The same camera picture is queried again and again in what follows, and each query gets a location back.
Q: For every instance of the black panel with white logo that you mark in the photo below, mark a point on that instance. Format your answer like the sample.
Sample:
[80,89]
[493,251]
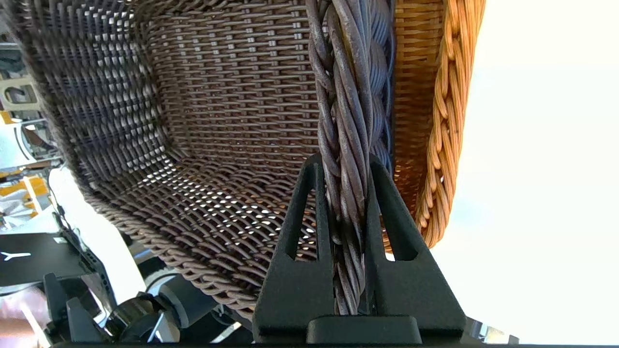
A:
[34,256]

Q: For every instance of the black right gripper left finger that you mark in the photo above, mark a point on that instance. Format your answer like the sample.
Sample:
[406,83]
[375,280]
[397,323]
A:
[295,280]

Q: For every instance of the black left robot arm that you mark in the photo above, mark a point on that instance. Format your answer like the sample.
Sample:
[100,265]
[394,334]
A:
[159,309]

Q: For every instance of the orange wicker basket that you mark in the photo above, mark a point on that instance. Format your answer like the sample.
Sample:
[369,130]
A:
[435,121]

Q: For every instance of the white robot torso shell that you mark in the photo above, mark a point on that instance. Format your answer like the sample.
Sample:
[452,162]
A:
[106,241]

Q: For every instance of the dark brown wicker basket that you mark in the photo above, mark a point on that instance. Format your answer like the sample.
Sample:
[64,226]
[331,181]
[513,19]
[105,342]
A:
[217,121]

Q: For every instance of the beige frame with opening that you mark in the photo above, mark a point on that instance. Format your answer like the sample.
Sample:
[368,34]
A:
[19,94]

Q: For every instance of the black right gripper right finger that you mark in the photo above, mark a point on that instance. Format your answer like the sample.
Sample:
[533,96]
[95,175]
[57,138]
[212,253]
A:
[416,285]

